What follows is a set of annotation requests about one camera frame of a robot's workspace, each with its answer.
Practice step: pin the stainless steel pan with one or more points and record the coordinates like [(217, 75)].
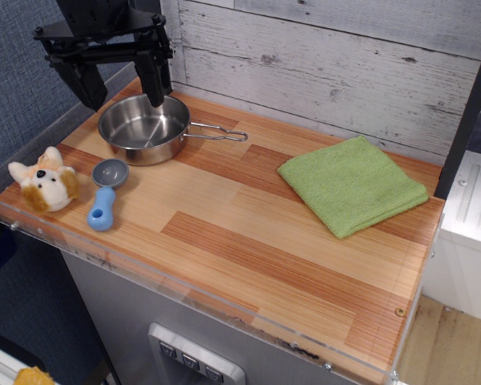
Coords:
[(143, 135)]

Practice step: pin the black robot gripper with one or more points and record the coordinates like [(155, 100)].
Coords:
[(108, 31)]

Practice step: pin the white side cabinet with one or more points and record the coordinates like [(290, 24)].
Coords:
[(453, 273)]

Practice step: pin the blue grey toy spoon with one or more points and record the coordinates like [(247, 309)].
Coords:
[(108, 175)]

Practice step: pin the clear acrylic table guard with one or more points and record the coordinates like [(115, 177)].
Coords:
[(220, 221)]

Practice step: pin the yellow object at corner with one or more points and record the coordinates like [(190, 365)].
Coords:
[(33, 376)]

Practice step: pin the plush dog head toy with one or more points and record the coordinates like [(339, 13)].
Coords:
[(47, 186)]

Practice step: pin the grey cabinet with buttons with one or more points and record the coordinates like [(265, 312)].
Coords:
[(153, 335)]

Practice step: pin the green towel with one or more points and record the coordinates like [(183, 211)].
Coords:
[(352, 185)]

